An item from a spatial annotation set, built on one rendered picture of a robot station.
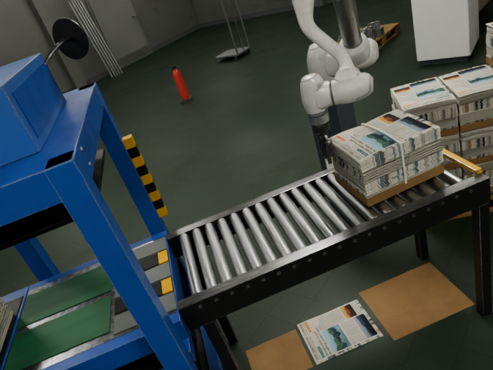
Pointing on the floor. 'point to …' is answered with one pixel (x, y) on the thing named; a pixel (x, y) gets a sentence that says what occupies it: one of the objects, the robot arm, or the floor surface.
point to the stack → (455, 113)
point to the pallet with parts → (374, 29)
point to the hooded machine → (444, 29)
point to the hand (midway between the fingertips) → (329, 162)
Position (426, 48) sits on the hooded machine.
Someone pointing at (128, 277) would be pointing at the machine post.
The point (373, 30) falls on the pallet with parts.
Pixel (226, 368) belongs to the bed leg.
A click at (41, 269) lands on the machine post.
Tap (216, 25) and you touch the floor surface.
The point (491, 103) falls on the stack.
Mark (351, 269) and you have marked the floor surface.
